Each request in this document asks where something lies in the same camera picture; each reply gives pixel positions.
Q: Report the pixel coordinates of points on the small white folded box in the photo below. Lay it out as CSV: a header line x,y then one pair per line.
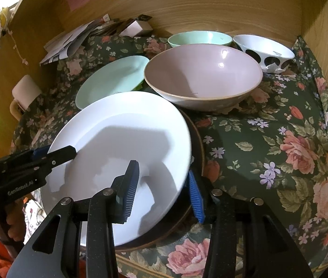
x,y
137,28

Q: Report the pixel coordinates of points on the pink bowl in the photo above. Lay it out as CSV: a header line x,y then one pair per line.
x,y
203,77

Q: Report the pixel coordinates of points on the white bowl black dots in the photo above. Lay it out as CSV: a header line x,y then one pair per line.
x,y
272,56

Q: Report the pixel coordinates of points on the mint green plate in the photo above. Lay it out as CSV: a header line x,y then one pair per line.
x,y
122,75

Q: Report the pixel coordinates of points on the floral dark green tablecloth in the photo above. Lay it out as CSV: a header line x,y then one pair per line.
x,y
274,146

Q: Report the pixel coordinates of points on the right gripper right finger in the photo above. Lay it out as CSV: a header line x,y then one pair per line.
x,y
268,248

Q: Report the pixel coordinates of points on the white plate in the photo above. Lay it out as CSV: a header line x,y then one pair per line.
x,y
110,133

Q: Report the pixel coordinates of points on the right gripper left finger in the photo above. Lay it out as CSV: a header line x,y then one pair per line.
x,y
54,248

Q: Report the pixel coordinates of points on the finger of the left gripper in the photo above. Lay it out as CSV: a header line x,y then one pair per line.
x,y
53,159
41,152

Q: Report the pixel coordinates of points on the stack of white papers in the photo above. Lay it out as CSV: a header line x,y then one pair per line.
x,y
66,44

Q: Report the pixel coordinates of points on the mint green bowl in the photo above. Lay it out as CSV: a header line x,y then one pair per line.
x,y
199,37

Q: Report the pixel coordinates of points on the person's left hand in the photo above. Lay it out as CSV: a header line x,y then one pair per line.
x,y
15,220

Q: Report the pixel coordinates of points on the dark brown plate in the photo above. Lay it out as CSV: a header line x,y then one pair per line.
x,y
175,219

